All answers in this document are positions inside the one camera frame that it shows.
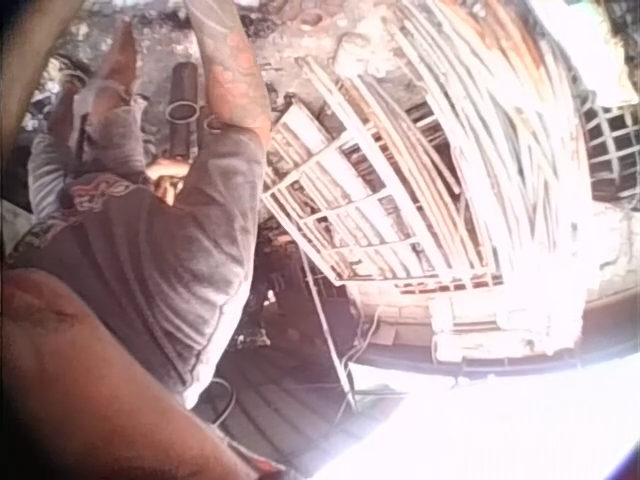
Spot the person's left hand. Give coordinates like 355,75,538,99
143,157,193,205

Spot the black metal pipe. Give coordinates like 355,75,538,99
164,61,203,160

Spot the white metal window grille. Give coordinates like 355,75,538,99
259,55,504,297

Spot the dark corrugated sheet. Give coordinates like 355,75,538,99
197,344,359,464

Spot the bundle of white metal rods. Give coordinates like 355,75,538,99
387,0,609,294

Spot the stack of white blocks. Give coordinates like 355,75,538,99
428,294,556,365

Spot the dark metal grille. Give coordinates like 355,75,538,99
574,94,640,204

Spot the thin metal frame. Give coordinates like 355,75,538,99
294,244,362,414

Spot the white cable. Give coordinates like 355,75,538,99
333,305,389,401

